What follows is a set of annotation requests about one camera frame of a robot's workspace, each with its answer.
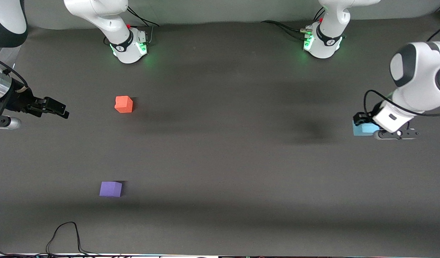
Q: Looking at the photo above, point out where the light blue foam block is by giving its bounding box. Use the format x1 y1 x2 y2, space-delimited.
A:
353 120 381 137

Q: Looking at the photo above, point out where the orange foam block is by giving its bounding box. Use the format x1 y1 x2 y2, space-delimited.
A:
114 96 134 114

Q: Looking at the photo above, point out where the purple foam block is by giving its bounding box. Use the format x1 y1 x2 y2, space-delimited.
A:
99 181 123 197

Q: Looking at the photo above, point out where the dark grey table mat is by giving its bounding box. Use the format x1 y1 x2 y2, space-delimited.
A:
0 13 440 256

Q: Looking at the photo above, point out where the black left arm base cable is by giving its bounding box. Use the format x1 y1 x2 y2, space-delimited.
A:
260 7 326 40

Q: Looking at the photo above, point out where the black arm base cable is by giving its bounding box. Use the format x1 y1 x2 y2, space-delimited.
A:
126 5 160 46
260 7 326 40

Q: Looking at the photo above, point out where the thin black loose cable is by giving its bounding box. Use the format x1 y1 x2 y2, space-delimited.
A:
0 221 109 258

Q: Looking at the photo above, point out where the black right arm base cable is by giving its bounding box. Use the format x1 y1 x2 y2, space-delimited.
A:
126 5 160 46

